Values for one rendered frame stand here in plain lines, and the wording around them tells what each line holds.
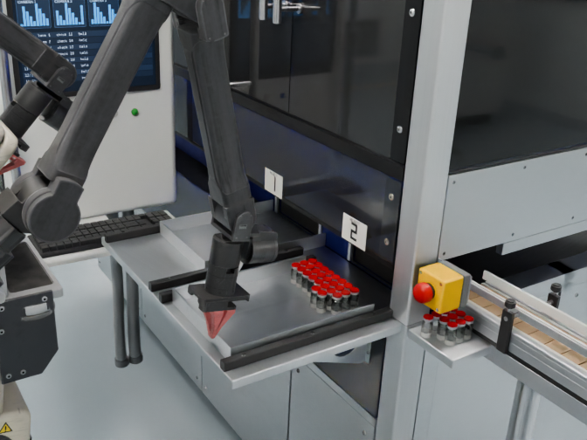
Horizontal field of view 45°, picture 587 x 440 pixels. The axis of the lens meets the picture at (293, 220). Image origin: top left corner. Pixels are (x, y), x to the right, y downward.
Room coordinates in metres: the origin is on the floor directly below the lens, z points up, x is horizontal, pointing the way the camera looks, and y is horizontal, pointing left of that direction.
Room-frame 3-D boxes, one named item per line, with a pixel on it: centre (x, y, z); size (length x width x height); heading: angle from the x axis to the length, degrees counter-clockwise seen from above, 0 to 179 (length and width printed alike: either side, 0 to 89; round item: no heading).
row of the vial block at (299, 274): (1.38, -0.06, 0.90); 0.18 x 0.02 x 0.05; 34
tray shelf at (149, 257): (1.49, 0.09, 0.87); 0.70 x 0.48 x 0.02; 34
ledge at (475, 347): (1.26, -0.34, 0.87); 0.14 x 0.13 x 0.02; 124
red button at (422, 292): (1.22, -0.26, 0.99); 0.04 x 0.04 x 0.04; 34
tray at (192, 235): (1.67, 0.13, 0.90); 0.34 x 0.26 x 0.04; 124
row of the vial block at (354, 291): (1.41, -0.09, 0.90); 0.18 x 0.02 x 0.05; 34
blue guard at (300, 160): (2.13, 0.33, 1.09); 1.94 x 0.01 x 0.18; 34
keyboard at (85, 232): (1.81, 0.52, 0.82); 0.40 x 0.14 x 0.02; 122
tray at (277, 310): (1.32, 0.04, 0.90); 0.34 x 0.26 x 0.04; 124
